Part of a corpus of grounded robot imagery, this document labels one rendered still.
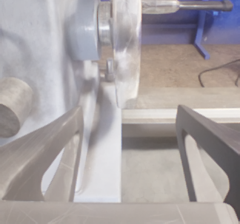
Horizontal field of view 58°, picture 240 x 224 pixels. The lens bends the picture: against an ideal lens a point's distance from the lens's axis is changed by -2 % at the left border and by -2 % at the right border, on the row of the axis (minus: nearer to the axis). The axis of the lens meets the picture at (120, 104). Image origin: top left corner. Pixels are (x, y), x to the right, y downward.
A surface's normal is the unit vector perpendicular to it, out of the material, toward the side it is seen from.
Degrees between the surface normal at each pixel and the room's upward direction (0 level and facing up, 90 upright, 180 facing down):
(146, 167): 14
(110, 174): 0
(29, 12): 82
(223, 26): 90
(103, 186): 0
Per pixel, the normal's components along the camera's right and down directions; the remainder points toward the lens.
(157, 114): -0.02, -0.12
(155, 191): -0.11, -0.74
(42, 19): -0.01, 0.45
